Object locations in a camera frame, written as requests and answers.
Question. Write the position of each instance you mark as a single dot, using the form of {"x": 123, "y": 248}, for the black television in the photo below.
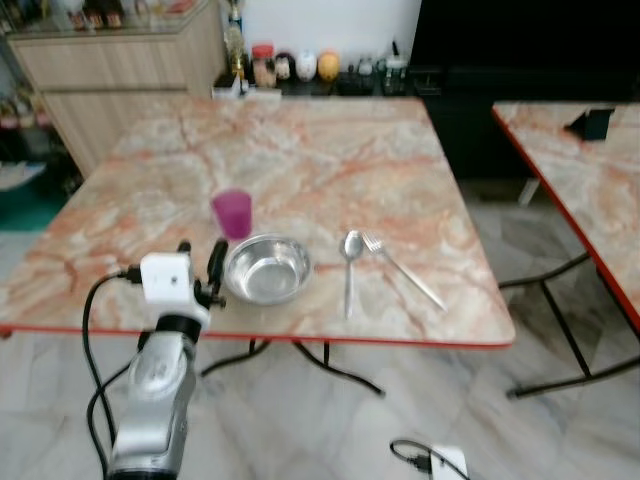
{"x": 520, "y": 35}

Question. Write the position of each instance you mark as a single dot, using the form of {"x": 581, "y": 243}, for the steel spoon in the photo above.
{"x": 352, "y": 246}

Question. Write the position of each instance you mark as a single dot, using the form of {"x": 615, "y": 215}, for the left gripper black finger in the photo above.
{"x": 184, "y": 247}
{"x": 217, "y": 262}

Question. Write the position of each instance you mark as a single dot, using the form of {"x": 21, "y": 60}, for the light wooden cabinet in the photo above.
{"x": 120, "y": 80}

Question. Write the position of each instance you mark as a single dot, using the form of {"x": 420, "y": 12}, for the white round jar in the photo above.
{"x": 306, "y": 66}

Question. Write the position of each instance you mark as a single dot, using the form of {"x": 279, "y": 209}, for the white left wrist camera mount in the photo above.
{"x": 166, "y": 280}

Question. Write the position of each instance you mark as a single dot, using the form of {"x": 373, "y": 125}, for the red lid jar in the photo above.
{"x": 263, "y": 66}

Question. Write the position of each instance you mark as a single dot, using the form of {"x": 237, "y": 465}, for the small black box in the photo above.
{"x": 592, "y": 124}

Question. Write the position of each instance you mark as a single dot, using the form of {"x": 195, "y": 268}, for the purple plastic cup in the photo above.
{"x": 233, "y": 212}

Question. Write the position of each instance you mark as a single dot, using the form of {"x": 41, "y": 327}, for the stainless steel bowl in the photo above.
{"x": 268, "y": 270}

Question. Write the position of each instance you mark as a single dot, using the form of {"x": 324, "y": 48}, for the black folding table legs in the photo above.
{"x": 565, "y": 325}

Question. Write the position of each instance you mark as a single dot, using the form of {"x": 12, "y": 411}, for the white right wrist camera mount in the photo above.
{"x": 450, "y": 464}

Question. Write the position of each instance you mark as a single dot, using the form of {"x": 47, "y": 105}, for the black metal table legs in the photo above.
{"x": 340, "y": 370}

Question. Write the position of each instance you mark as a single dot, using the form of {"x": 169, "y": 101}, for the dark brown jar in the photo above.
{"x": 283, "y": 68}

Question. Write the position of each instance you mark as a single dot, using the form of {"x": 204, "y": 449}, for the yellow round jar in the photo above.
{"x": 329, "y": 66}

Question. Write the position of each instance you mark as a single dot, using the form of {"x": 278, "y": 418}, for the golden trophy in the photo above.
{"x": 237, "y": 45}

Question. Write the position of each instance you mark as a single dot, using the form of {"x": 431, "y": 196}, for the steel fork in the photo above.
{"x": 400, "y": 268}

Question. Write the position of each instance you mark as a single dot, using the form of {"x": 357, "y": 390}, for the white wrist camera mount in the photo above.
{"x": 166, "y": 280}
{"x": 450, "y": 464}

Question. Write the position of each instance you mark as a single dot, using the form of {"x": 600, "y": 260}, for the low black shelf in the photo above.
{"x": 330, "y": 86}

